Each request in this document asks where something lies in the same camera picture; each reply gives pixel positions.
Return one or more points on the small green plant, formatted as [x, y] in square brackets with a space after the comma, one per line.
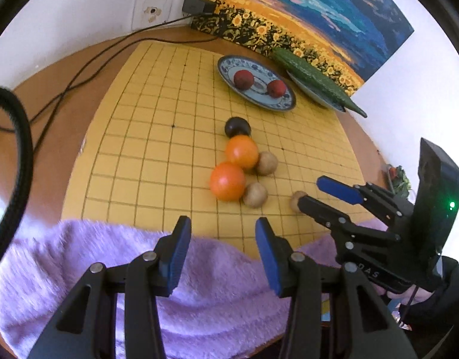
[399, 179]

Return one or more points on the person's right hand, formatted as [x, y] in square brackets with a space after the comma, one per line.
[399, 297]

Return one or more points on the white wall socket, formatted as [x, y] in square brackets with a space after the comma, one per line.
[153, 13]

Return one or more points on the black charger adapter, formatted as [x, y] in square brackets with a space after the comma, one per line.
[194, 4]

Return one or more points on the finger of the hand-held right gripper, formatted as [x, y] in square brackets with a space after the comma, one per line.
[319, 209]
[338, 190]

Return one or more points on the dark plum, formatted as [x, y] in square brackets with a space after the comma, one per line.
[237, 127]

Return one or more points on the brown kiwi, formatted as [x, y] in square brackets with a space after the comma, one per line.
[255, 194]
[297, 199]
[267, 163]

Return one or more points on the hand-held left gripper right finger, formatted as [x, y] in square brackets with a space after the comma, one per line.
[268, 254]

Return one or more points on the person's right forearm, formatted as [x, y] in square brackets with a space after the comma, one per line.
[450, 288]

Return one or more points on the blue patterned plate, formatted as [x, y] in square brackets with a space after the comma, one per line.
[258, 86]
[311, 93]

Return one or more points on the sunflower field painting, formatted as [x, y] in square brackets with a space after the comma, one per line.
[308, 7]

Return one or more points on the yellow grid game board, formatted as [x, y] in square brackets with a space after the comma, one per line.
[139, 157]

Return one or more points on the green cucumber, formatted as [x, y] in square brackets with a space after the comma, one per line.
[315, 80]
[289, 57]

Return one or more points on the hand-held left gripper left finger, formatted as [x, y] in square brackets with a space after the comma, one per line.
[177, 254]

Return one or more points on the purple fluffy towel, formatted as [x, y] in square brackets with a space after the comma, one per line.
[65, 269]

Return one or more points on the red fruit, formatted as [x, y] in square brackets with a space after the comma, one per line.
[276, 89]
[243, 79]

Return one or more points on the orange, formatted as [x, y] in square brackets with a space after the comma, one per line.
[227, 181]
[242, 151]

